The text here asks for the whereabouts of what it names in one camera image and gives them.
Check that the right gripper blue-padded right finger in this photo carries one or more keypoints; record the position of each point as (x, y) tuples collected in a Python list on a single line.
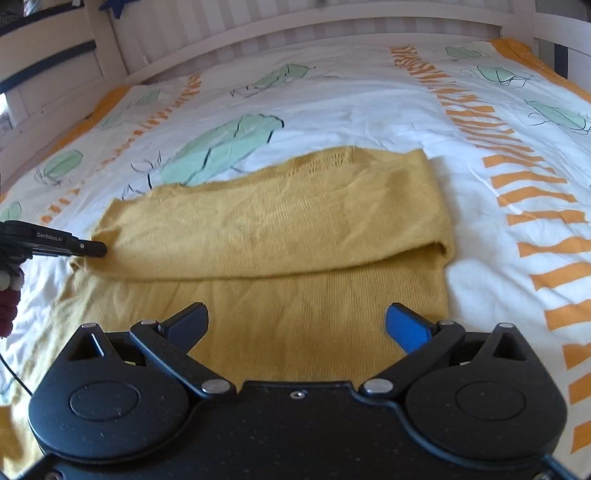
[(445, 361)]

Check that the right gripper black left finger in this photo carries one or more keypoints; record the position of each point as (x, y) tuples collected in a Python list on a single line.
[(149, 361)]

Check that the mustard yellow knit garment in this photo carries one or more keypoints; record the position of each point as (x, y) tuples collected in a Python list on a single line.
[(297, 265)]

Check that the left hand in maroon sleeve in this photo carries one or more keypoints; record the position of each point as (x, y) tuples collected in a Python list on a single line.
[(12, 281)]

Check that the white leaf-print duvet cover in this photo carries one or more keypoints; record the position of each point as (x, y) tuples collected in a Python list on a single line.
[(508, 140)]

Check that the blue star decoration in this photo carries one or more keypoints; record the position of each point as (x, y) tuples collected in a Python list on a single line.
[(115, 6)]

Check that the white wooden bed frame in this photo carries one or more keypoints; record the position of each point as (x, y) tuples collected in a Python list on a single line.
[(58, 63)]

